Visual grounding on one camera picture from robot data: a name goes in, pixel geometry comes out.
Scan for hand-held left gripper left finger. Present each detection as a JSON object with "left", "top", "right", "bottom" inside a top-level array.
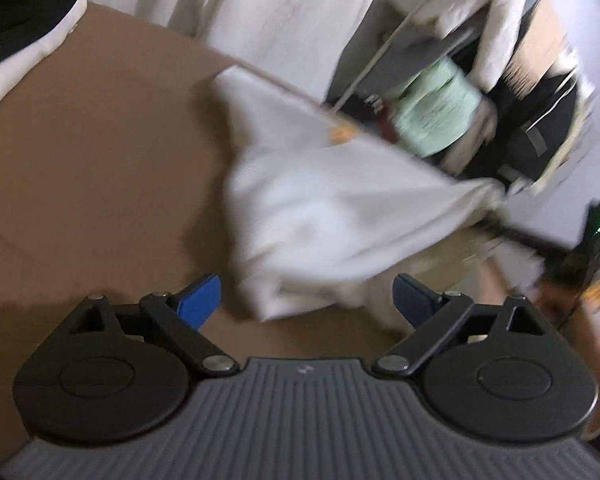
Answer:
[{"left": 67, "top": 274, "right": 241, "bottom": 377}]

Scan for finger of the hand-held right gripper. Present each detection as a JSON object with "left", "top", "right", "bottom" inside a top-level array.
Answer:
[{"left": 480, "top": 219, "right": 577, "bottom": 262}]

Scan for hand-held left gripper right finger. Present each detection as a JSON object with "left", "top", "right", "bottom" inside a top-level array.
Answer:
[{"left": 372, "top": 274, "right": 549, "bottom": 377}]

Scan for white cardigan with green trim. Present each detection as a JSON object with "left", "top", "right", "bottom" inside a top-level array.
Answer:
[{"left": 212, "top": 67, "right": 506, "bottom": 323}]

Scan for black hanging clothes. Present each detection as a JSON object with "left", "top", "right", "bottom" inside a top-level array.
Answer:
[{"left": 460, "top": 35, "right": 582, "bottom": 185}]

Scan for dark and red clothes pile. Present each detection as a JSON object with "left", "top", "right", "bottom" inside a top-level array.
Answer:
[{"left": 357, "top": 91, "right": 401, "bottom": 145}]

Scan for green quilted jacket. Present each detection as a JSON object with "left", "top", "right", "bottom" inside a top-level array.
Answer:
[{"left": 394, "top": 57, "right": 487, "bottom": 158}]

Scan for white hanging garment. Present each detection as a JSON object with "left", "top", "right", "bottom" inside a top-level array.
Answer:
[{"left": 410, "top": 0, "right": 548, "bottom": 93}]

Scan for white rack pole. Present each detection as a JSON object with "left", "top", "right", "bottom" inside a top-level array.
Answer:
[{"left": 330, "top": 0, "right": 431, "bottom": 111}]

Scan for white folded garment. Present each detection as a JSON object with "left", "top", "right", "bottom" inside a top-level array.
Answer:
[{"left": 0, "top": 0, "right": 89, "bottom": 128}]

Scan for white plush robe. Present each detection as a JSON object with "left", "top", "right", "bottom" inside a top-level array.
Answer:
[{"left": 87, "top": 0, "right": 387, "bottom": 103}]

